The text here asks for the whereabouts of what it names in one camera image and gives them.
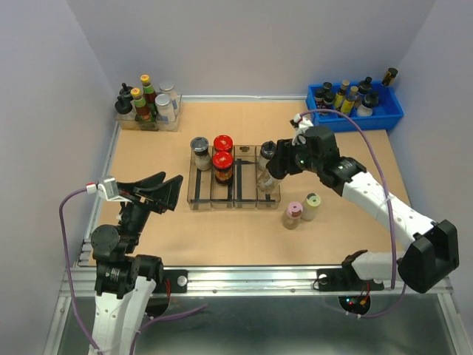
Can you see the pink lid spice jar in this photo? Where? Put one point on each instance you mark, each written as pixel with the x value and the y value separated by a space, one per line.
pixel 292 215

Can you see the silver lid jar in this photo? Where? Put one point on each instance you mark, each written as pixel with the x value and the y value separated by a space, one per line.
pixel 165 109
pixel 167 87

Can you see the chili sauce bottle front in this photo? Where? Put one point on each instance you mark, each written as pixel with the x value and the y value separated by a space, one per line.
pixel 141 106

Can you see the black cap spice jar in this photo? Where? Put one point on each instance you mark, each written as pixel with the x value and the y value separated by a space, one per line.
pixel 266 152

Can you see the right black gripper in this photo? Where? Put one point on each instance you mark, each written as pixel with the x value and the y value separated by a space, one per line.
pixel 284 155

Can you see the blue plastic bin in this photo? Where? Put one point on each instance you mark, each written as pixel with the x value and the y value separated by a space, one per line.
pixel 385 116

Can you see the red lid sauce jar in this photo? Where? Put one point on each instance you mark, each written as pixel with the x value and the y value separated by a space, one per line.
pixel 223 143
pixel 223 163

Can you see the black knob bottle back left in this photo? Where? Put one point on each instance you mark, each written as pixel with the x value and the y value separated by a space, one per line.
pixel 125 92

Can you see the chili sauce bottle back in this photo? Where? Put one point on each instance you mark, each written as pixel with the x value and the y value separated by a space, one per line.
pixel 149 93

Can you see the white powder jar black lid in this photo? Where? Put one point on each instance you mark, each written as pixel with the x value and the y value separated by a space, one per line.
pixel 202 158

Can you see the aluminium rail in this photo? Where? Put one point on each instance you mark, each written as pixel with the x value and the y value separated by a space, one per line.
pixel 262 281

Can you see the red lid sauce jar back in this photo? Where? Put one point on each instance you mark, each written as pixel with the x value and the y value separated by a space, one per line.
pixel 223 143

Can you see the yellow lid spice jar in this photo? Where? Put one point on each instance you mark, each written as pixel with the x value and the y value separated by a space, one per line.
pixel 310 206

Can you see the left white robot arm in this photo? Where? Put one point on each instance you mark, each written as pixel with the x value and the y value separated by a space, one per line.
pixel 124 283

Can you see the clear bin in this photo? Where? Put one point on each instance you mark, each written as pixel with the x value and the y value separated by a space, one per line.
pixel 244 177
pixel 199 187
pixel 266 201
pixel 221 195

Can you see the chili sauce bottle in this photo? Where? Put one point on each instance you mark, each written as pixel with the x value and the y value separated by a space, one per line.
pixel 141 106
pixel 149 93

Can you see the black knob bottle in bin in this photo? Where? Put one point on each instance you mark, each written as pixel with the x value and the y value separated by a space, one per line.
pixel 367 99

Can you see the black knob bottle front left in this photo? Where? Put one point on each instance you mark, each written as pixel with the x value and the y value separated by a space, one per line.
pixel 124 109

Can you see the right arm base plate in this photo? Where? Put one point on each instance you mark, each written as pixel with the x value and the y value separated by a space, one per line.
pixel 342 279

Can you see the silver lid jar front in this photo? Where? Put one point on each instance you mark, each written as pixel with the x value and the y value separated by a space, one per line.
pixel 165 109

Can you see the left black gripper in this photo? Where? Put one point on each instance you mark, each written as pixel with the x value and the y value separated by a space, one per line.
pixel 168 190

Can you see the black knob lid bottle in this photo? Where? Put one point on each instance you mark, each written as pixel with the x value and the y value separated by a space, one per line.
pixel 266 183

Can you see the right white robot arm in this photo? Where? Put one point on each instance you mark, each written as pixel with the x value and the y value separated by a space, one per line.
pixel 431 249

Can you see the clear corner storage box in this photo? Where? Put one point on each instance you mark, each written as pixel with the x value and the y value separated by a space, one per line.
pixel 156 125

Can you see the dark bottle behind blue bin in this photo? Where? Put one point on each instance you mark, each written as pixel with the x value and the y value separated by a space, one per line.
pixel 389 77

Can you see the silver lid jar back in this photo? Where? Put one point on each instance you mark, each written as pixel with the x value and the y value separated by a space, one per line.
pixel 167 87

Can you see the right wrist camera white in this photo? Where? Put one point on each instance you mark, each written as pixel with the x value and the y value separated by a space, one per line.
pixel 301 124

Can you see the red lid sauce jar front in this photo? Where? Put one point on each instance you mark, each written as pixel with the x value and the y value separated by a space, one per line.
pixel 223 163

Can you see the yellow label bottle in bin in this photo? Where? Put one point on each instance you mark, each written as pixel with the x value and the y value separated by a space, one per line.
pixel 345 97

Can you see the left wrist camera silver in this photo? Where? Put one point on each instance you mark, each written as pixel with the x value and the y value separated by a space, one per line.
pixel 106 188

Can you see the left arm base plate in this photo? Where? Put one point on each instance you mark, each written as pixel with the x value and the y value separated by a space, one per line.
pixel 177 278

